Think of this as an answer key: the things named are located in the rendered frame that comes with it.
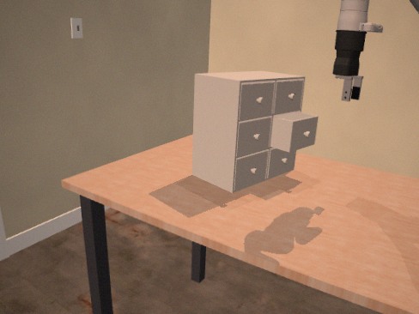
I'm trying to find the small beige chest of drawers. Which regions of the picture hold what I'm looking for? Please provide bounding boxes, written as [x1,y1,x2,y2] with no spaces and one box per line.
[192,71,305,193]

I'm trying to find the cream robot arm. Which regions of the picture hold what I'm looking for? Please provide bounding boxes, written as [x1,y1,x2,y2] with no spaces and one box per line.
[340,0,419,14]

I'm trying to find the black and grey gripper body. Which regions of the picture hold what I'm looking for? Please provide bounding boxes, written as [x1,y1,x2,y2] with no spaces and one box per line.
[332,10,383,76]

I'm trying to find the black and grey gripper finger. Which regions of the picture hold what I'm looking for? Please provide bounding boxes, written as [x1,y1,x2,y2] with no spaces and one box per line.
[351,75,363,100]
[335,75,354,101]

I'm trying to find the grey drawer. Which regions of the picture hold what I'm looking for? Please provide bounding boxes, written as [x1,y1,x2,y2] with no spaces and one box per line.
[274,79,303,113]
[270,112,319,153]
[239,82,275,119]
[234,150,268,190]
[267,148,295,178]
[236,117,271,156]

